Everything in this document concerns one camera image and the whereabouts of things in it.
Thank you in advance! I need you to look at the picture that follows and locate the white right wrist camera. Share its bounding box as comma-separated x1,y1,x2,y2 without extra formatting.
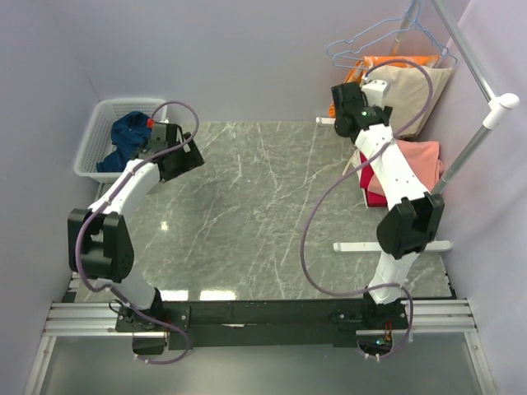
361,79,390,109

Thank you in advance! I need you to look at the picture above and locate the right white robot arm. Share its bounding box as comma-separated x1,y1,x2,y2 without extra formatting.
331,82,445,328

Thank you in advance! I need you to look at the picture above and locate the beige drawstring strap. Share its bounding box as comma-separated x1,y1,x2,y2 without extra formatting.
343,147,360,178

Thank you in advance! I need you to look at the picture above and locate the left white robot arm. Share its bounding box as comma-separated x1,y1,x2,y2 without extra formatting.
68,120,204,331

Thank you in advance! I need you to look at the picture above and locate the aluminium rail frame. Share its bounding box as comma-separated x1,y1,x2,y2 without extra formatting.
23,300,497,394

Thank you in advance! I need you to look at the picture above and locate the pink t-shirt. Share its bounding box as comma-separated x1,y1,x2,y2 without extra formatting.
360,140,444,197

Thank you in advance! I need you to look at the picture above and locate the red folded t-shirt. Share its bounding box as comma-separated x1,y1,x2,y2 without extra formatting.
359,165,388,208

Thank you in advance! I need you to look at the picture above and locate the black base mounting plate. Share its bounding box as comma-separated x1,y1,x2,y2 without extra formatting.
115,296,409,355

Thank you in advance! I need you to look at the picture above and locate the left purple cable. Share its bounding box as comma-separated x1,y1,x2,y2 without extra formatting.
74,100,200,365

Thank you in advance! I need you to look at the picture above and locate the white plastic laundry basket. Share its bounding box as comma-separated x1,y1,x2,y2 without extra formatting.
73,98,164,184

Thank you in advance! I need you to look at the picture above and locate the white metal clothes rack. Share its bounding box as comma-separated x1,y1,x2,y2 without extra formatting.
315,0,520,256

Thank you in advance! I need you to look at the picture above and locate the beige hanging garment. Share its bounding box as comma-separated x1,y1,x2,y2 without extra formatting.
368,65,453,140

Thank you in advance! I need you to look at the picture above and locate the white garment under red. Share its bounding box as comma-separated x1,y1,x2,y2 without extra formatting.
347,149,361,172

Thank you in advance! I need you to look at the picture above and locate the blue wire hanger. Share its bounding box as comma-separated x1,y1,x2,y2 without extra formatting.
325,15,459,70
325,1,457,68

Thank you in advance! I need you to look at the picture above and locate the orange hanging garment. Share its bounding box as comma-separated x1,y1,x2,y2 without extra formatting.
345,55,452,124

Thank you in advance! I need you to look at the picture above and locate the blue t-shirt in basket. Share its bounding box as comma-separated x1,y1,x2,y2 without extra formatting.
96,111,152,173

